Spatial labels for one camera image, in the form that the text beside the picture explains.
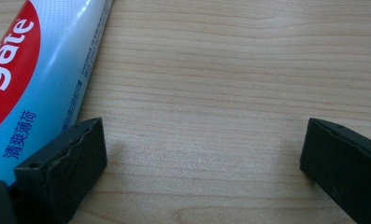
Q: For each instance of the blue and red toothpaste tube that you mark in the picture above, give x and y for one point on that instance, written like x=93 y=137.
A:
x=49 y=77

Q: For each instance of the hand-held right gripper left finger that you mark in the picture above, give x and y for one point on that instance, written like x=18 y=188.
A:
x=61 y=174

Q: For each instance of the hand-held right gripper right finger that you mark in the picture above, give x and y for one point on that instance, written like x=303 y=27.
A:
x=345 y=168

